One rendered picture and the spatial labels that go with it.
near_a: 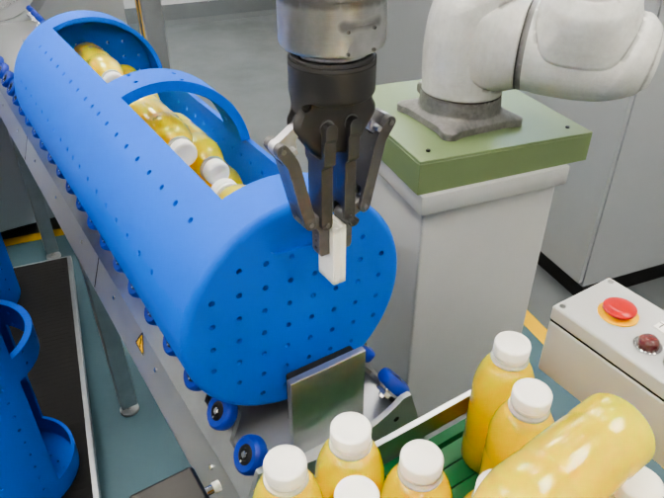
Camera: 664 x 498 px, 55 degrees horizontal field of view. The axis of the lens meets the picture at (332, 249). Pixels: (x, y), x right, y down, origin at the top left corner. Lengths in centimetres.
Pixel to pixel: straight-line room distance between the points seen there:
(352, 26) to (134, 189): 40
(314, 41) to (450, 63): 70
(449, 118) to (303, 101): 71
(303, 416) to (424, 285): 59
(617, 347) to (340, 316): 31
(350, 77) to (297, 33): 5
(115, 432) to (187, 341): 145
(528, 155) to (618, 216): 125
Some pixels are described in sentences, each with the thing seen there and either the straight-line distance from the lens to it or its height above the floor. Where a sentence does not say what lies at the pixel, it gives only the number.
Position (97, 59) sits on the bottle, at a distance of 131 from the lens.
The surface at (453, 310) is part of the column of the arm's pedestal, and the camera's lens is 137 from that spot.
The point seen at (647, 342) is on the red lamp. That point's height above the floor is 111.
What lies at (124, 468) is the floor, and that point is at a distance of 203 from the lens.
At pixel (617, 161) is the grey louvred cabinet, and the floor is 60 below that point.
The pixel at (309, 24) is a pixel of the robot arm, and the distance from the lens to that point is 51.
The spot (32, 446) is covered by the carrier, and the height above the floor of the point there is 37.
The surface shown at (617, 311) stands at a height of 111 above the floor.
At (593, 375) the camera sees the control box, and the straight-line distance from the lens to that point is 78.
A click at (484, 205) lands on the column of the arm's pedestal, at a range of 125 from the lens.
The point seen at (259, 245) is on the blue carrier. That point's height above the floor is 120.
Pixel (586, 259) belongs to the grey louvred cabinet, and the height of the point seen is 21.
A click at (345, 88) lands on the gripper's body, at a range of 53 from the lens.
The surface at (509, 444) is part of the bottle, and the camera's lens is 69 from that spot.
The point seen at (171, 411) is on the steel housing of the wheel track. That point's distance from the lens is 96.
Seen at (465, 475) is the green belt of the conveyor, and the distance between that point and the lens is 84.
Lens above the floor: 157
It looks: 35 degrees down
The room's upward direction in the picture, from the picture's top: straight up
